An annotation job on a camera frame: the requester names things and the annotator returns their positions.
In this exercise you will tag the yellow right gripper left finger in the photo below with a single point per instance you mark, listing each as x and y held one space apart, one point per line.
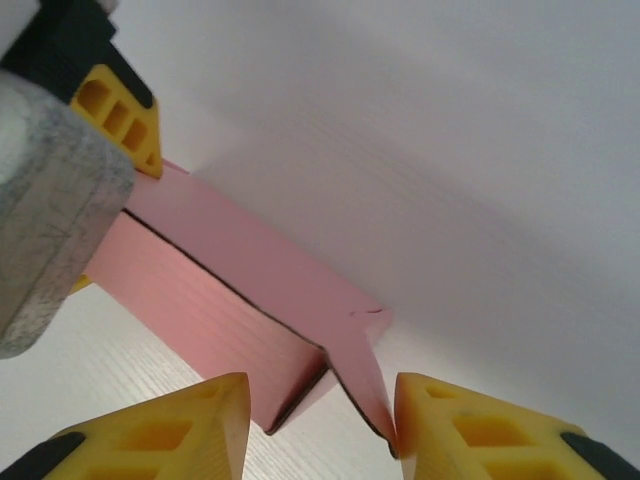
165 435

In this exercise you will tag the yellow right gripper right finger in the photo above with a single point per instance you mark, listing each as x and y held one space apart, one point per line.
480 435

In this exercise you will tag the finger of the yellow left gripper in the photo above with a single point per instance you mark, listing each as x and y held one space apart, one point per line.
83 286
120 120

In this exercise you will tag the pink cloth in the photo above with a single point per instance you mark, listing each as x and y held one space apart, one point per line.
240 280

